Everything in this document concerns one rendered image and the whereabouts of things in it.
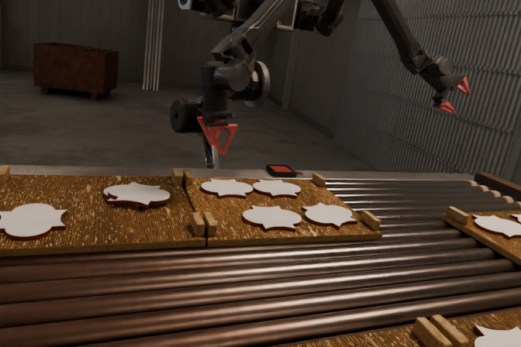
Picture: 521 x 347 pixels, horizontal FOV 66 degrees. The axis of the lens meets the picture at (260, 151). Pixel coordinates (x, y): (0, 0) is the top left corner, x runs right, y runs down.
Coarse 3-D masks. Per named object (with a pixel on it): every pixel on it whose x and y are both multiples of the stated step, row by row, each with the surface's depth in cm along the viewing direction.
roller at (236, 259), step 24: (432, 240) 96; (456, 240) 98; (48, 264) 66; (72, 264) 67; (96, 264) 68; (120, 264) 69; (144, 264) 70; (168, 264) 72; (192, 264) 73; (216, 264) 75; (240, 264) 76
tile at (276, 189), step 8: (256, 184) 109; (264, 184) 110; (272, 184) 111; (280, 184) 111; (288, 184) 112; (256, 192) 106; (264, 192) 105; (272, 192) 105; (280, 192) 106; (288, 192) 107; (296, 192) 108
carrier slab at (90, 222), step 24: (0, 192) 85; (24, 192) 87; (48, 192) 88; (72, 192) 90; (96, 192) 92; (168, 192) 98; (72, 216) 79; (96, 216) 81; (120, 216) 82; (144, 216) 84; (168, 216) 85; (0, 240) 68; (48, 240) 70; (72, 240) 71; (96, 240) 72; (120, 240) 73; (144, 240) 74; (168, 240) 76; (192, 240) 77
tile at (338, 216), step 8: (304, 208) 98; (312, 208) 98; (320, 208) 99; (328, 208) 99; (336, 208) 100; (344, 208) 101; (312, 216) 94; (320, 216) 94; (328, 216) 95; (336, 216) 96; (344, 216) 96; (320, 224) 91; (328, 224) 92; (336, 224) 91; (344, 224) 93
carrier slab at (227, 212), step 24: (192, 192) 100; (312, 192) 112; (216, 216) 89; (240, 216) 90; (360, 216) 100; (216, 240) 79; (240, 240) 80; (264, 240) 82; (288, 240) 84; (312, 240) 86; (336, 240) 89
